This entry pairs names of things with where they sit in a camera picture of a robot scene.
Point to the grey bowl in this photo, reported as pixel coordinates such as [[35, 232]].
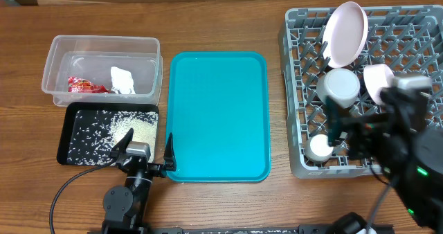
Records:
[[341, 85]]

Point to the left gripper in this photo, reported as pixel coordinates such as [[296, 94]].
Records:
[[169, 157]]

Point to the teal plastic tray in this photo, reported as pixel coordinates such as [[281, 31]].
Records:
[[218, 116]]

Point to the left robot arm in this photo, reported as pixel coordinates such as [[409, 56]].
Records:
[[125, 205]]

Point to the small white plate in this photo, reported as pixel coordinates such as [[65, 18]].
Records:
[[376, 77]]

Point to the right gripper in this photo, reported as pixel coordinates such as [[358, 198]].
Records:
[[363, 129]]

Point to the white cup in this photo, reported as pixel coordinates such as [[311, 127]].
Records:
[[317, 148]]

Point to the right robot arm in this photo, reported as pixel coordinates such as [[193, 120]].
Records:
[[407, 149]]

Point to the red sauce packet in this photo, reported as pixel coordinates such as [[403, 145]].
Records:
[[80, 85]]

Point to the grey dish rack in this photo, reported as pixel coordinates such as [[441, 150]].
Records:
[[406, 38]]

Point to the large white plate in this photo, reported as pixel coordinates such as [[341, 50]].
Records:
[[345, 34]]

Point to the clear plastic bin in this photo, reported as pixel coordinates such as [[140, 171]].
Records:
[[91, 57]]

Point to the black food tray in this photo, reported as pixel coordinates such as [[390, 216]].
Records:
[[74, 107]]

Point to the white napkin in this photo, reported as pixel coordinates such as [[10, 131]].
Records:
[[122, 81]]

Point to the white rice pile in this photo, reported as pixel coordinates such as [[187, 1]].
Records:
[[95, 132]]

